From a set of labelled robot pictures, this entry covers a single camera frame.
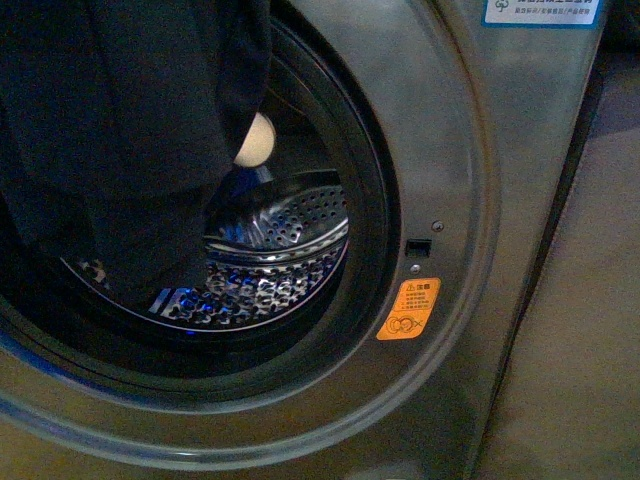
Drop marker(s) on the dark blue garment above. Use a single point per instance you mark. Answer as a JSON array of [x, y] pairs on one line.
[[119, 122]]

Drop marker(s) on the grey front-load washing machine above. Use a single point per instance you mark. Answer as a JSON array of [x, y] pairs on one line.
[[476, 123]]

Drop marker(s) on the steel perforated washer drum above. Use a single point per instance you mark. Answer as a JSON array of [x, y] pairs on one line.
[[277, 236]]

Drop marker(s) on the orange warning sticker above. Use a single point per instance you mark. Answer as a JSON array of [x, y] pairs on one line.
[[411, 309]]

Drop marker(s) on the black rubber door gasket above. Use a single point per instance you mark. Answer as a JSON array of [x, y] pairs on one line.
[[55, 330]]

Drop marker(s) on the white blue info label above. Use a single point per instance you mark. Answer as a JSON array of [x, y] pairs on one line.
[[563, 14]]

